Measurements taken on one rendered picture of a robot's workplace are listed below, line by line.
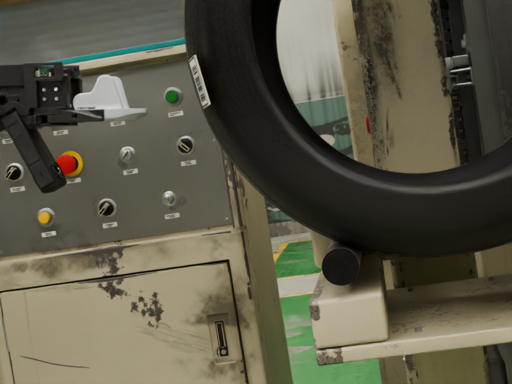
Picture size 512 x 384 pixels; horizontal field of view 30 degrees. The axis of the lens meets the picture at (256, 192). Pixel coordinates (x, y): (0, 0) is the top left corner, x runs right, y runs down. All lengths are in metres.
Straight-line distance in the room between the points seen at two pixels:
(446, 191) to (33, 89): 0.53
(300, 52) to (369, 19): 8.96
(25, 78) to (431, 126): 0.62
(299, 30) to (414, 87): 8.99
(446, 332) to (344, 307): 0.12
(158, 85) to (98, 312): 0.47
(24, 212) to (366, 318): 1.03
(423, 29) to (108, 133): 0.73
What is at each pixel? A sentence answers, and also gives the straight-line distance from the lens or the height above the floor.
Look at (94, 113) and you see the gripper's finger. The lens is 1.24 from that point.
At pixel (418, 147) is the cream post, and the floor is 1.01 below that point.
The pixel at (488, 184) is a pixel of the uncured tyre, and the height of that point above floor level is 0.98.
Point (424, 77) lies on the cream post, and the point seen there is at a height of 1.12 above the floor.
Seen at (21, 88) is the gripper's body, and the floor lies 1.18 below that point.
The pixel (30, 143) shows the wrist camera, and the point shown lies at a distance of 1.27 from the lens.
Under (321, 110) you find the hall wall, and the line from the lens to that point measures 10.34.
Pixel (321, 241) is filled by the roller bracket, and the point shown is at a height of 0.89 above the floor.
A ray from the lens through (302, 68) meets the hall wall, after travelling 10.44.
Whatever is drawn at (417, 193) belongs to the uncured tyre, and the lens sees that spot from 1.10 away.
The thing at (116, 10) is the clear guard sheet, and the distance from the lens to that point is 1.93.
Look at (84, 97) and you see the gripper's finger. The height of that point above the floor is 1.15.
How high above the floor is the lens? 1.06
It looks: 3 degrees down
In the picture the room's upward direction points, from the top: 9 degrees counter-clockwise
